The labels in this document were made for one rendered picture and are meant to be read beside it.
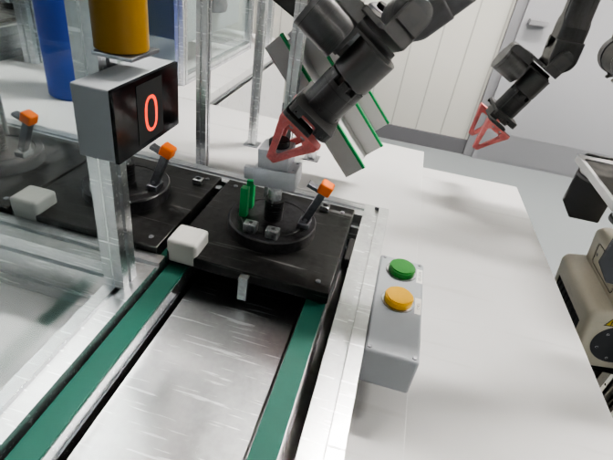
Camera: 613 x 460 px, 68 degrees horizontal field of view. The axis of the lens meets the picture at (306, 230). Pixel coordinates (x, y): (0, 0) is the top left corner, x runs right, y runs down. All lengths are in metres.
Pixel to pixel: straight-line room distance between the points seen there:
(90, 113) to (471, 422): 0.59
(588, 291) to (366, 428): 0.70
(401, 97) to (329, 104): 3.23
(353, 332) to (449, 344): 0.23
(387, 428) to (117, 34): 0.54
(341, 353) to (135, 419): 0.24
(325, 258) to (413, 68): 3.16
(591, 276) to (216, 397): 0.92
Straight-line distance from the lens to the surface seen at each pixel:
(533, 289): 0.99
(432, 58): 3.76
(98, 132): 0.47
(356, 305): 0.65
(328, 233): 0.75
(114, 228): 0.58
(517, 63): 1.17
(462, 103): 3.86
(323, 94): 0.61
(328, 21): 0.58
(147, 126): 0.50
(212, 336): 0.63
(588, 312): 1.15
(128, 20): 0.47
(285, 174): 0.66
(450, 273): 0.94
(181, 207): 0.78
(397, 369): 0.60
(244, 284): 0.65
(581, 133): 4.08
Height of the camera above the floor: 1.38
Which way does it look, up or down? 34 degrees down
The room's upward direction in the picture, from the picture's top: 9 degrees clockwise
